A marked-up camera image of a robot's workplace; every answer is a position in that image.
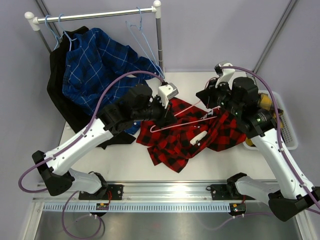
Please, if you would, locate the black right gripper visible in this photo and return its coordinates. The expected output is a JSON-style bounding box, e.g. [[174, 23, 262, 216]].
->
[[197, 77, 243, 117]]

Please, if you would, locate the blue plaid shirt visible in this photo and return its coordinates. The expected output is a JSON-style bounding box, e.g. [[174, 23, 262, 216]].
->
[[61, 27, 163, 136]]

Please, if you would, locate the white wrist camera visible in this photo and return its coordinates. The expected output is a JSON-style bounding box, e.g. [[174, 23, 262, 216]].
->
[[157, 82, 179, 109], [214, 61, 236, 88]]

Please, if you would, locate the yellow plaid shirt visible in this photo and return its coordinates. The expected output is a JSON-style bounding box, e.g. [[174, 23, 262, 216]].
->
[[244, 92, 284, 149]]

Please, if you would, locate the white perforated basket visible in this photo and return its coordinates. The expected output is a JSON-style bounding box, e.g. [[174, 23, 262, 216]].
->
[[258, 90, 298, 150]]

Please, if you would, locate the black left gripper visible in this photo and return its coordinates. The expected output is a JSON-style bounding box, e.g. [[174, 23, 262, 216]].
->
[[132, 95, 178, 130]]

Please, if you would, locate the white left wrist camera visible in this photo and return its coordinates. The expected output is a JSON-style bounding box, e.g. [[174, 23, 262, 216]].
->
[[157, 82, 179, 109]]

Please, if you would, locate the metal clothes rack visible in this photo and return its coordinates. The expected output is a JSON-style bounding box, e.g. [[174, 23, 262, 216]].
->
[[24, 0, 165, 77]]

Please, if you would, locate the light blue wire hanger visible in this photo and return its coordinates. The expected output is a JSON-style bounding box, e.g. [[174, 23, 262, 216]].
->
[[124, 6, 166, 80]]

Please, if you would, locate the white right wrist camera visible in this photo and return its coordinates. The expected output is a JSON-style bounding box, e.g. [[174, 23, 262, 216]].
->
[[214, 61, 236, 88]]

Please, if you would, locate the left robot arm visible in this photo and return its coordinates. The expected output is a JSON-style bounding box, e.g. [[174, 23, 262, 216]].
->
[[32, 83, 179, 200]]

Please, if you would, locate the black garment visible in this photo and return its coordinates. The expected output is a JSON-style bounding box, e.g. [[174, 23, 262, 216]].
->
[[47, 26, 136, 150]]

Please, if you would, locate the red black checked shirt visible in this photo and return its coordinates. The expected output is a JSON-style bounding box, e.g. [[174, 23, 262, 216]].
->
[[136, 97, 246, 173]]

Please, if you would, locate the blue hanger on rack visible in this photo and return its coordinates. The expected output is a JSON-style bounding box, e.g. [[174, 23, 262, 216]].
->
[[44, 14, 61, 50], [58, 13, 76, 51]]

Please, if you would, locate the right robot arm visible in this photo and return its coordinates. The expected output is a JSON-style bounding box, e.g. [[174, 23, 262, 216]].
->
[[196, 77, 320, 222]]

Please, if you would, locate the white slotted cable duct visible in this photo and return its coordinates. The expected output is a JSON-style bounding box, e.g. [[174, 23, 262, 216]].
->
[[42, 202, 231, 213]]

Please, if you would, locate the pink wire hanger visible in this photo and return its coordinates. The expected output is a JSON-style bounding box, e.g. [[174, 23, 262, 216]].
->
[[149, 77, 218, 133]]

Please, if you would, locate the aluminium mounting rail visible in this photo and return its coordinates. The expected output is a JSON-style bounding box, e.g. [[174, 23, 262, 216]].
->
[[32, 181, 283, 203]]

